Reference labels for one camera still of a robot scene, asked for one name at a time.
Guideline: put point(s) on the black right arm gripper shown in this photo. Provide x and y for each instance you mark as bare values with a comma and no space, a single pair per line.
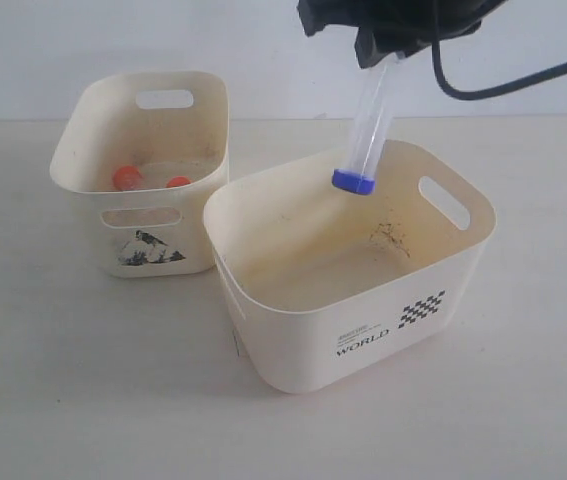
394,27

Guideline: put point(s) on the orange-capped clear tube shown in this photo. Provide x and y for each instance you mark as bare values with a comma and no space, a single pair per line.
178,181
128,178

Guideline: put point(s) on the large cream WORLD bin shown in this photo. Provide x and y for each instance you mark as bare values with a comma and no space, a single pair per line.
321,283

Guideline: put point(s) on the small cream plastic bin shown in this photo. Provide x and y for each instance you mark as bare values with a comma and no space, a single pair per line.
166,124

